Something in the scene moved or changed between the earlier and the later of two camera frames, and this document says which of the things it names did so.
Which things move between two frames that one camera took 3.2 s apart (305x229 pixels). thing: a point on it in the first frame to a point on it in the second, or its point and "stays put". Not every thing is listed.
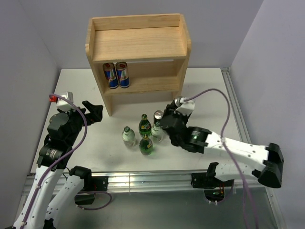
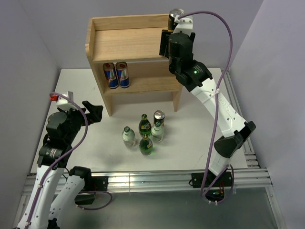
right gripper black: x=169 y=109 to x=165 y=42
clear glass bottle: x=128 y=137 stays put
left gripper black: x=96 y=110 stays put
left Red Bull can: x=111 y=74 stays put
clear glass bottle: x=157 y=134 stays put
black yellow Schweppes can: x=178 y=101 to x=171 y=23
